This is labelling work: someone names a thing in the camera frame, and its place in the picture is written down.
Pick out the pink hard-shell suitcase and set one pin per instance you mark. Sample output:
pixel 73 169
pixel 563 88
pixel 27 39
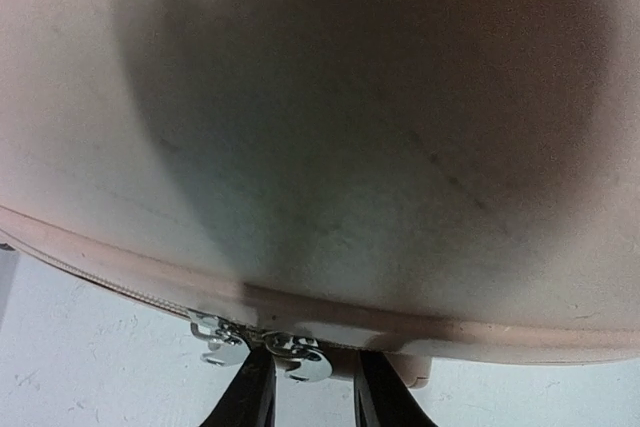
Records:
pixel 431 178

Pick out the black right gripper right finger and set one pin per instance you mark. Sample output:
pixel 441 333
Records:
pixel 381 398

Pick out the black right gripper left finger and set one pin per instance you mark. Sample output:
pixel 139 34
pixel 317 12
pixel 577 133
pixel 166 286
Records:
pixel 249 400

